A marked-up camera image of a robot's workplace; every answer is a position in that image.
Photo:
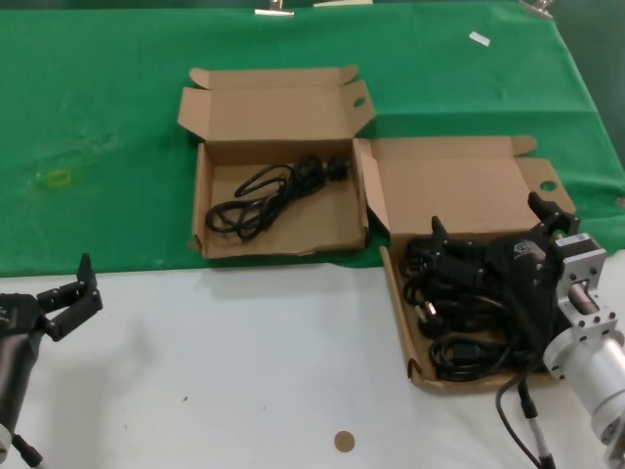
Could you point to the beige flat strip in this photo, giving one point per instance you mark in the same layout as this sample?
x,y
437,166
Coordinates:
x,y
342,3

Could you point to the round brown cardboard disc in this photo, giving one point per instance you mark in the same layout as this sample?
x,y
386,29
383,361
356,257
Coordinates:
x,y
344,442

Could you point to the white paper label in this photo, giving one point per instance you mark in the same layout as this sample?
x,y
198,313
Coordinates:
x,y
479,39

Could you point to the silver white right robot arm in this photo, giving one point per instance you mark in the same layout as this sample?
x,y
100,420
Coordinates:
x,y
595,361

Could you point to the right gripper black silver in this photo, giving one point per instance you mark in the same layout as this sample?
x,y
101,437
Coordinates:
x,y
525,261

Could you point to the open brown cardboard box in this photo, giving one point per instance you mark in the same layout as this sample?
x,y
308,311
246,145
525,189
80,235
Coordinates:
x,y
273,112
454,190

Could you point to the metal table clamp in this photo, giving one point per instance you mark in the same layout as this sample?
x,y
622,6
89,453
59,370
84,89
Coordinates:
x,y
537,7
274,10

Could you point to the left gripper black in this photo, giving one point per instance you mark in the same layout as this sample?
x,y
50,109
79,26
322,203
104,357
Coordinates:
x,y
17,315

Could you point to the green tablecloth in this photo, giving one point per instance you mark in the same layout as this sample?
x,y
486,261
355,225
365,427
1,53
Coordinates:
x,y
122,98

